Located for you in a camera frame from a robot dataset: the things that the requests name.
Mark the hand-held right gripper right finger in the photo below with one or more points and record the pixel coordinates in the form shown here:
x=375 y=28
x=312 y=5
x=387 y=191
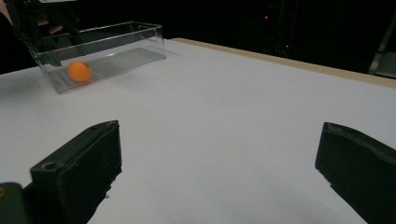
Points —
x=358 y=168

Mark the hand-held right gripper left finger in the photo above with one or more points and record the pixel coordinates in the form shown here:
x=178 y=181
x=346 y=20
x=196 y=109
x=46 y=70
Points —
x=77 y=174

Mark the orange ball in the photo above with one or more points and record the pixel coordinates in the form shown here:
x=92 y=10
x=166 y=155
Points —
x=79 y=71

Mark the clear plastic tray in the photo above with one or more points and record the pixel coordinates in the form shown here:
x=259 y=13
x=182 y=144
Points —
x=124 y=56

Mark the grey metal stand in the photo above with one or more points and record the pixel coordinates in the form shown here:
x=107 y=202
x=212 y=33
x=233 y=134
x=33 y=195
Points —
x=384 y=59

